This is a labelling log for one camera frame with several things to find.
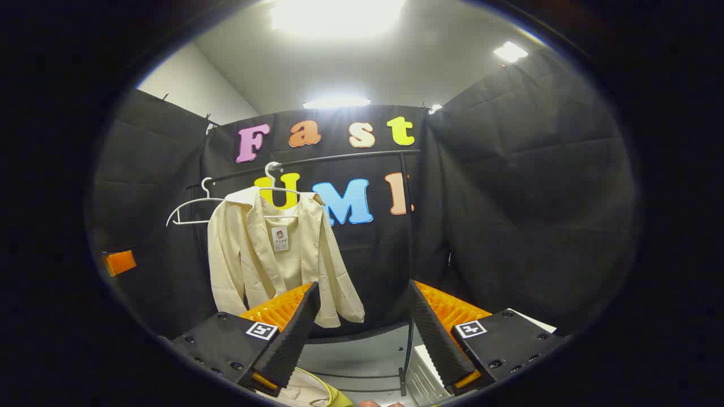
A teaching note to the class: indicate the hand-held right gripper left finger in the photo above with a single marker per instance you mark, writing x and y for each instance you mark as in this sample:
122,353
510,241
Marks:
294,339

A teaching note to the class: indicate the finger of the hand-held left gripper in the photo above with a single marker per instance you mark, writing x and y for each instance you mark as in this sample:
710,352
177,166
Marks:
120,263

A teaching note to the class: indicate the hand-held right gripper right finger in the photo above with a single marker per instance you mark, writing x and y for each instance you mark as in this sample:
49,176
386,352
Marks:
435,345

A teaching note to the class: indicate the yellow-rimmed laundry hamper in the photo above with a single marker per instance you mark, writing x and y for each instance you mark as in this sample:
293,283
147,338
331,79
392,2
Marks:
308,390

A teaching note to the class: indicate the cream button-up shirt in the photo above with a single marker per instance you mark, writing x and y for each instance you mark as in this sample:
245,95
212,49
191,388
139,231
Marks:
249,254

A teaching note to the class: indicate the white plastic clothes hanger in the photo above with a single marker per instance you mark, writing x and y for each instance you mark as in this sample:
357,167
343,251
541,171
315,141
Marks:
271,164
189,203

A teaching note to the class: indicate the black metal clothes rack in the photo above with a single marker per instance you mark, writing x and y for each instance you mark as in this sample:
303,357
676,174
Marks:
405,226

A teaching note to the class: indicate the long ceiling light strip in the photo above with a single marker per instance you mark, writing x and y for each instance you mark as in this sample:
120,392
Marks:
336,103

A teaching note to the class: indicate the small ceiling light panel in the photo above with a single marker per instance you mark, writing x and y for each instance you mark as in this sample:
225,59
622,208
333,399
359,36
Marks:
511,51

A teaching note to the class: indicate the large ceiling light panel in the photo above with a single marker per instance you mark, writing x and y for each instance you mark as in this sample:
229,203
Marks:
334,17

